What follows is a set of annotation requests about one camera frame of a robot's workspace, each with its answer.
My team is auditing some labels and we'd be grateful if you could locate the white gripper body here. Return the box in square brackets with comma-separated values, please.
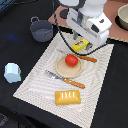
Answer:
[66, 8, 112, 46]

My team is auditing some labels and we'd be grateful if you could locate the woven beige placemat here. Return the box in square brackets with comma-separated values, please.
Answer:
[13, 33, 114, 128]

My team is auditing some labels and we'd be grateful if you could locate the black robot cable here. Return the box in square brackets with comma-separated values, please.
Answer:
[51, 0, 111, 56]

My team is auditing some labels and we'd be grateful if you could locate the knife with orange handle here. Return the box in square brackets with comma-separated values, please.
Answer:
[57, 48, 98, 64]

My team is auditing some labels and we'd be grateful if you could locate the grey cooking pot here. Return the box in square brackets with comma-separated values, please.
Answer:
[30, 16, 53, 42]

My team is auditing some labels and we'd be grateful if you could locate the yellow butter box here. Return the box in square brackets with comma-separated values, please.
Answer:
[72, 39, 89, 52]

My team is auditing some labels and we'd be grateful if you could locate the fork with orange handle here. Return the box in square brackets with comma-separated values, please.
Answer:
[44, 70, 85, 89]

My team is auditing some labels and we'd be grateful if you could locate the brown stove top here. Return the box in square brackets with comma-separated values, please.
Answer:
[48, 0, 128, 42]

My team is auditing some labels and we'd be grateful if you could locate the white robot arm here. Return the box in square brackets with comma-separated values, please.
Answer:
[58, 0, 112, 46]

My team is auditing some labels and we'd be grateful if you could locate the orange bread loaf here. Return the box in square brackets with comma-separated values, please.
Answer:
[55, 90, 81, 105]

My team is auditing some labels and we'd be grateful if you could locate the red tomato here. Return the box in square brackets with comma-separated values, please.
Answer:
[65, 54, 78, 66]

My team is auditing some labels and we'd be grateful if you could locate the light blue cup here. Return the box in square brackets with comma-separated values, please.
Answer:
[4, 63, 21, 83]

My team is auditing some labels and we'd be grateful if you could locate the round wooden plate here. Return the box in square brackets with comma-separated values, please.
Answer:
[55, 56, 83, 78]

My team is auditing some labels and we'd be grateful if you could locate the beige bowl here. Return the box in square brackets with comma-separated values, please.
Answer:
[118, 4, 128, 30]

